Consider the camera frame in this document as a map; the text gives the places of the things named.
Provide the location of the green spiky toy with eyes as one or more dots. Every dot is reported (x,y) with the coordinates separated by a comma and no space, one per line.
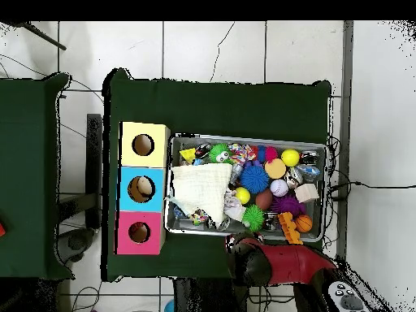
(218,152)

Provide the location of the purple spiky ball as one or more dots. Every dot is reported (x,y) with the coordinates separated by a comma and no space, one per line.
(287,204)

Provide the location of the blue floor ball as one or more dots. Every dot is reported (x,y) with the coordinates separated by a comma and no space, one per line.
(169,308)

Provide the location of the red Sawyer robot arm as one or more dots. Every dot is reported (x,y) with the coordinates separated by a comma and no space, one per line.
(292,263)

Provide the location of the cream muslin cloth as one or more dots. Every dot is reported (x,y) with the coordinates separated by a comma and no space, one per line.
(201,188)

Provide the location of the small orange basketball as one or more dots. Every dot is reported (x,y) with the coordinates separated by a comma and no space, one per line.
(304,223)

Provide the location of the black stand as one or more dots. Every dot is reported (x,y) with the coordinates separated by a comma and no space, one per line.
(94,156)

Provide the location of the yellow ball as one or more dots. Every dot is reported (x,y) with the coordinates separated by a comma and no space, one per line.
(290,157)

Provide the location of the wooden box with three holes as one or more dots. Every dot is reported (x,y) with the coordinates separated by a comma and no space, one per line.
(156,201)

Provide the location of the blue spiky ball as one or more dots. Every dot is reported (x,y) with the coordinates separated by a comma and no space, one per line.
(255,179)

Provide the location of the dark green side tablecloth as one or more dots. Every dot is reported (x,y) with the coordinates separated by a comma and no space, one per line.
(22,178)

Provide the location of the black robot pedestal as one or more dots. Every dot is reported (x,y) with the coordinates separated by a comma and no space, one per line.
(208,297)

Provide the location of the white baseball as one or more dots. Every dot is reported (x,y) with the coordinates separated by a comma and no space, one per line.
(279,188)

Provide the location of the dark thin rod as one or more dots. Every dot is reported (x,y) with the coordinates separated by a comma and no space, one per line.
(45,38)

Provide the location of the small red object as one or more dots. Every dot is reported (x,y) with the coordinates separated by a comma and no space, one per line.
(2,230)

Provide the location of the green spiky ball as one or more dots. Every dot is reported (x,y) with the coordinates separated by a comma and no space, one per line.
(253,217)

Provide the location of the orange plastic toy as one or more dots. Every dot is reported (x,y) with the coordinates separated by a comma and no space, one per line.
(289,227)

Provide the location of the yellow cheese wedge toy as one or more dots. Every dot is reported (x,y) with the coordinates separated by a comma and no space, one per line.
(188,155)

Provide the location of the grey plastic base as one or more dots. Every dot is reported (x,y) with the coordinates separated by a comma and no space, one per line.
(76,242)

